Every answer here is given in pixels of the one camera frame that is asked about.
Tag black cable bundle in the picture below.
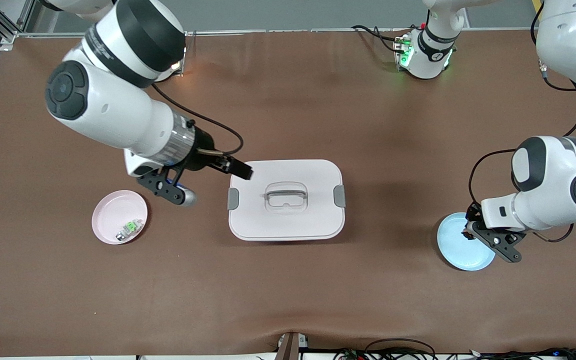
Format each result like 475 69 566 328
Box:
470 347 576 360

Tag light blue round plate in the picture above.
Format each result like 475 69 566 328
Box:
436 212 497 272

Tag black arm base cables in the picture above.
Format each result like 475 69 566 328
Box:
351 24 406 55

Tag aluminium frame profile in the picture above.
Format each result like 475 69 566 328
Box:
0 0 36 51

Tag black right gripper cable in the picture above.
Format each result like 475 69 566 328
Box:
152 84 245 155

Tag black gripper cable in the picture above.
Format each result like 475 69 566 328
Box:
468 0 576 243
152 84 245 155

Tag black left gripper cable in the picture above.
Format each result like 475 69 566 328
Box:
468 0 576 243

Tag metal table edge rail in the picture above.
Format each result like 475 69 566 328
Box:
15 28 539 37

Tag grey camera stand post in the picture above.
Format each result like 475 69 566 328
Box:
275 331 310 360

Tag black cable loop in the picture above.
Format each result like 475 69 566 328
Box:
363 338 437 360

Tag white lidded storage box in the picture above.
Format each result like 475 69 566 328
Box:
227 159 347 242

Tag green and silver switch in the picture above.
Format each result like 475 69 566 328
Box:
115 219 144 243

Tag pink round plate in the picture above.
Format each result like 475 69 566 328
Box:
91 189 149 245

